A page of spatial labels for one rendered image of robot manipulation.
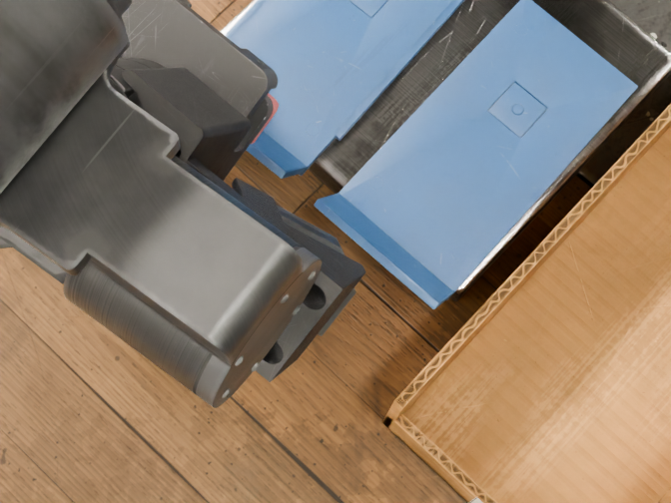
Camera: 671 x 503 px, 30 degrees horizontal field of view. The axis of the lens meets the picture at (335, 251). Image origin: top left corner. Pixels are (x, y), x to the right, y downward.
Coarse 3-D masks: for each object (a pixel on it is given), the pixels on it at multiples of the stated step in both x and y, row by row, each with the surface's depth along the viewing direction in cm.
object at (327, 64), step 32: (288, 0) 60; (320, 0) 60; (416, 0) 60; (448, 0) 60; (256, 32) 59; (288, 32) 60; (320, 32) 60; (352, 32) 60; (384, 32) 60; (416, 32) 60; (288, 64) 59; (320, 64) 59; (352, 64) 59; (384, 64) 59; (288, 96) 59; (320, 96) 59; (352, 96) 59; (288, 128) 58; (320, 128) 58; (288, 160) 57
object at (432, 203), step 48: (528, 0) 60; (480, 48) 60; (528, 48) 60; (576, 48) 60; (432, 96) 59; (480, 96) 59; (576, 96) 59; (624, 96) 59; (384, 144) 58; (432, 144) 58; (480, 144) 58; (528, 144) 58; (576, 144) 59; (384, 192) 58; (432, 192) 58; (480, 192) 58; (528, 192) 58; (384, 240) 56; (432, 240) 57; (480, 240) 57; (432, 288) 55
